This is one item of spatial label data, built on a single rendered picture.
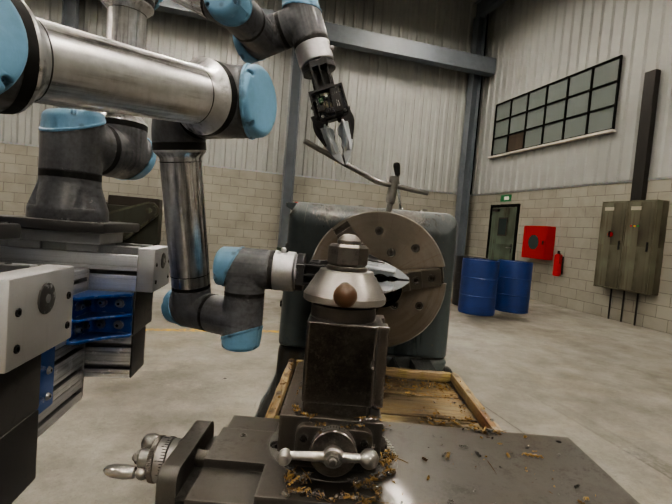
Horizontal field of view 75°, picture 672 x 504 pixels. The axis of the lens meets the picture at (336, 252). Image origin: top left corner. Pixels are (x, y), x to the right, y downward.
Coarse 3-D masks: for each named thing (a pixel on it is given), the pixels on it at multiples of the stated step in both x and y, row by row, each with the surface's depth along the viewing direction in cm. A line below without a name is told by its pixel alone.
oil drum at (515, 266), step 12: (504, 264) 759; (516, 264) 747; (528, 264) 748; (504, 276) 758; (516, 276) 747; (528, 276) 751; (504, 288) 757; (516, 288) 748; (528, 288) 754; (504, 300) 757; (516, 300) 749; (528, 300) 759; (516, 312) 750
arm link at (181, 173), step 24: (168, 144) 78; (192, 144) 79; (168, 168) 80; (192, 168) 81; (168, 192) 81; (192, 192) 82; (168, 216) 82; (192, 216) 82; (168, 240) 84; (192, 240) 83; (192, 264) 84; (192, 288) 85; (168, 312) 87; (192, 312) 85
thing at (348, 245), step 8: (344, 240) 41; (352, 240) 41; (328, 248) 42; (336, 248) 41; (344, 248) 40; (352, 248) 40; (360, 248) 41; (368, 248) 42; (328, 256) 42; (336, 256) 41; (344, 256) 41; (352, 256) 41; (360, 256) 41; (328, 264) 42; (336, 264) 41; (344, 264) 41; (352, 264) 41; (360, 264) 41
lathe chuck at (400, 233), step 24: (360, 216) 99; (384, 216) 99; (336, 240) 100; (384, 240) 100; (408, 240) 99; (432, 240) 99; (408, 264) 100; (432, 264) 100; (432, 288) 100; (384, 312) 100; (408, 312) 100; (432, 312) 100; (408, 336) 101
